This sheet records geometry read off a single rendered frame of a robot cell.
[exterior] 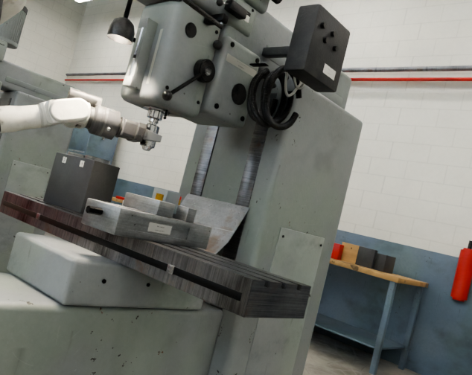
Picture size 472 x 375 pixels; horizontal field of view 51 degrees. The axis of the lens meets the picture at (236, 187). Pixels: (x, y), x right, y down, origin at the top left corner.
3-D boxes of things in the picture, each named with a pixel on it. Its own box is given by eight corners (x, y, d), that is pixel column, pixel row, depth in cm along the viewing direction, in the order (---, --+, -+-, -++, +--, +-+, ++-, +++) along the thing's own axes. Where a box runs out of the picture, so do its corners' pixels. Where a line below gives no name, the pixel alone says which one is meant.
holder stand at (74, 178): (80, 213, 167) (95, 156, 169) (42, 201, 180) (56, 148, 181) (106, 218, 177) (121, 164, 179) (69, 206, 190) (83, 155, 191)
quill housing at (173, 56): (155, 100, 141) (183, -6, 143) (114, 98, 155) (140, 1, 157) (201, 120, 155) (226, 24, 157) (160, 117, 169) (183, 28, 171)
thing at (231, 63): (208, 111, 154) (228, 33, 156) (158, 109, 170) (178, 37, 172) (246, 129, 168) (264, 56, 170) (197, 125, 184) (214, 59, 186)
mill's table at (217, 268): (243, 317, 102) (252, 279, 102) (-2, 210, 185) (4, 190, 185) (303, 318, 119) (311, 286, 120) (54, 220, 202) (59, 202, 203)
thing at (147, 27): (129, 85, 144) (148, 16, 145) (121, 85, 147) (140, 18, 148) (140, 90, 147) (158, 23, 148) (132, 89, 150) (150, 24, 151)
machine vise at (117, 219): (113, 234, 122) (125, 191, 123) (80, 222, 132) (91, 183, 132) (206, 249, 149) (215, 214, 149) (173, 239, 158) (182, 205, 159)
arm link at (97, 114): (102, 132, 143) (62, 120, 138) (94, 139, 152) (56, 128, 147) (112, 96, 145) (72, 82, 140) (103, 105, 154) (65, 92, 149)
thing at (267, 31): (222, 45, 156) (238, -15, 157) (176, 47, 171) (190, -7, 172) (344, 122, 215) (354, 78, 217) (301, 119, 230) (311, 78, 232)
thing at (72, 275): (62, 306, 121) (75, 259, 122) (4, 270, 144) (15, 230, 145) (203, 311, 158) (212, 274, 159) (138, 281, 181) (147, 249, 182)
